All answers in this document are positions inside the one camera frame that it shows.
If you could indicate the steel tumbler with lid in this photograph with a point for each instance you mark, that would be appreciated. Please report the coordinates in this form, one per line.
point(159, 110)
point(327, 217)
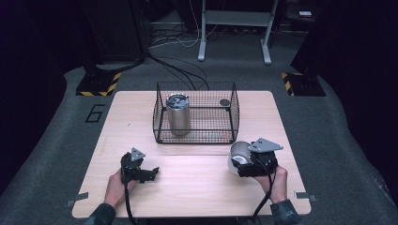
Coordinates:
point(178, 114)

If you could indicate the black cabinet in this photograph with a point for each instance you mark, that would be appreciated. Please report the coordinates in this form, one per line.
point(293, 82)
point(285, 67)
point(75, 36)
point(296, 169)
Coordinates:
point(122, 28)

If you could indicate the white metal desk frame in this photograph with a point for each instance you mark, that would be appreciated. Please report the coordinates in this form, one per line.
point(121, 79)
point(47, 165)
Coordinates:
point(237, 18)

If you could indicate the black stand with striped base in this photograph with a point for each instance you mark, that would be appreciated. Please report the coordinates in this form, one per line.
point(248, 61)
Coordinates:
point(98, 82)
point(302, 84)

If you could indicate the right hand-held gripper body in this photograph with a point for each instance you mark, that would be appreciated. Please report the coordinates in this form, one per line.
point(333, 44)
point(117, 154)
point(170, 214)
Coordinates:
point(263, 159)

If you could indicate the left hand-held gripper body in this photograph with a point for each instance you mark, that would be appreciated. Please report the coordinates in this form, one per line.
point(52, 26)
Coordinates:
point(134, 168)

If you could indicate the person's left hand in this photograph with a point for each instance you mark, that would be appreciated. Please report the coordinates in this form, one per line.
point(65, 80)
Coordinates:
point(117, 190)

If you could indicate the black round basket tag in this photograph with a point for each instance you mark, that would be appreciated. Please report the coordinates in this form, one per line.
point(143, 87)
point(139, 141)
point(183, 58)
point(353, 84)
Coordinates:
point(225, 102)

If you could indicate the grey tape strip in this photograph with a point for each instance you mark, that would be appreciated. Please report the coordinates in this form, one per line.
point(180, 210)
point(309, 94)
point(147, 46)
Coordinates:
point(305, 196)
point(77, 198)

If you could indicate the small white box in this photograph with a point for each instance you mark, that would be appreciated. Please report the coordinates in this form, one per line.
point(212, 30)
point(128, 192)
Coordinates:
point(305, 13)

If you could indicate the person's right hand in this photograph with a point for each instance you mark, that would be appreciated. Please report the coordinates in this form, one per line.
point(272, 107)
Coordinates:
point(275, 186)

